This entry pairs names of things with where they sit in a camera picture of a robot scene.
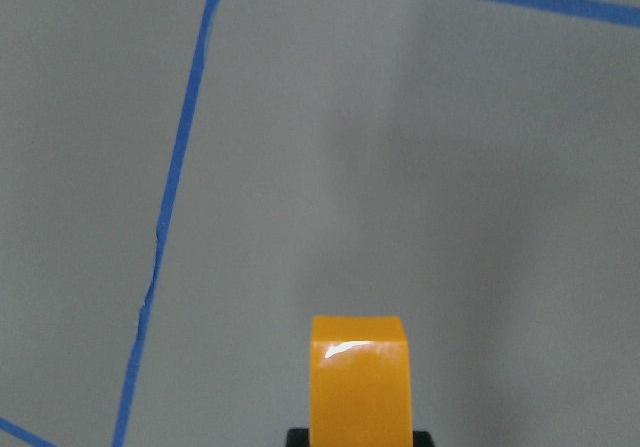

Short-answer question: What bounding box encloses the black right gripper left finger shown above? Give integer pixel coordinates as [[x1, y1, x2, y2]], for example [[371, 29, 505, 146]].
[[286, 429, 310, 447]]

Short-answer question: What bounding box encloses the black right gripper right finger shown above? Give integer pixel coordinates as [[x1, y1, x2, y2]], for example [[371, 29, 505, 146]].
[[412, 430, 434, 447]]

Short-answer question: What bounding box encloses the orange toy block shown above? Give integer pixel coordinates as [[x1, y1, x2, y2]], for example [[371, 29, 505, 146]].
[[309, 316, 413, 446]]

